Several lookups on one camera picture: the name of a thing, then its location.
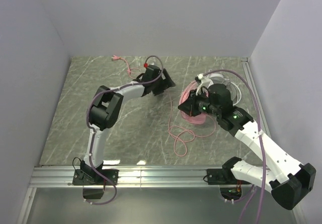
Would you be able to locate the white headset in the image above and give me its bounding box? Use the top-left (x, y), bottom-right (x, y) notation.
top-left (208, 73), bottom-right (242, 105)

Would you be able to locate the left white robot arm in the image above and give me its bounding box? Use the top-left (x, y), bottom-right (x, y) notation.
top-left (80, 64), bottom-right (176, 178)

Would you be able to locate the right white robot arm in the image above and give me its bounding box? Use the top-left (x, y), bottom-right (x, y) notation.
top-left (178, 84), bottom-right (316, 210)

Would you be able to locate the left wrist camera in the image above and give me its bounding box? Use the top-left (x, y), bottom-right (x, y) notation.
top-left (143, 62), bottom-right (159, 71)

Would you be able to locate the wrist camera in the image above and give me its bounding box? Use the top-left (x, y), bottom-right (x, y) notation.
top-left (143, 62), bottom-right (159, 71)
top-left (195, 73), bottom-right (212, 96)

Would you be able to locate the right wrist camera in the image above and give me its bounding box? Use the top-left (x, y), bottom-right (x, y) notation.
top-left (195, 73), bottom-right (212, 96)

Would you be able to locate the right side aluminium rail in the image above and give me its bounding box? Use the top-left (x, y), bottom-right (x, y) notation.
top-left (240, 57), bottom-right (280, 164)

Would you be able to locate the aluminium rail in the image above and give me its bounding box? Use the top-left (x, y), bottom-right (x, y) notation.
top-left (29, 165), bottom-right (220, 188)
top-left (240, 57), bottom-right (280, 164)

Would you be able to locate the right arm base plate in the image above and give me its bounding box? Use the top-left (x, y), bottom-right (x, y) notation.
top-left (203, 168), bottom-right (237, 185)

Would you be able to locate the front aluminium rail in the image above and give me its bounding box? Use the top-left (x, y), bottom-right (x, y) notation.
top-left (29, 165), bottom-right (220, 188)

